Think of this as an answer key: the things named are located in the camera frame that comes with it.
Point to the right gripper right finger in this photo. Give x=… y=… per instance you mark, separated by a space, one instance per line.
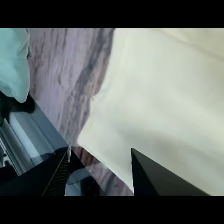
x=153 y=180

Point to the mint green garment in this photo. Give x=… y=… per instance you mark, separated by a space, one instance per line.
x=13 y=63

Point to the yellow T-shirt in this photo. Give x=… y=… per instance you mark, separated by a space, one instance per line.
x=160 y=100

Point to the silver frame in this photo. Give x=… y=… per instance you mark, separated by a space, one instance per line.
x=23 y=140

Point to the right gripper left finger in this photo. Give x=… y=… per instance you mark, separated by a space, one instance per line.
x=43 y=176

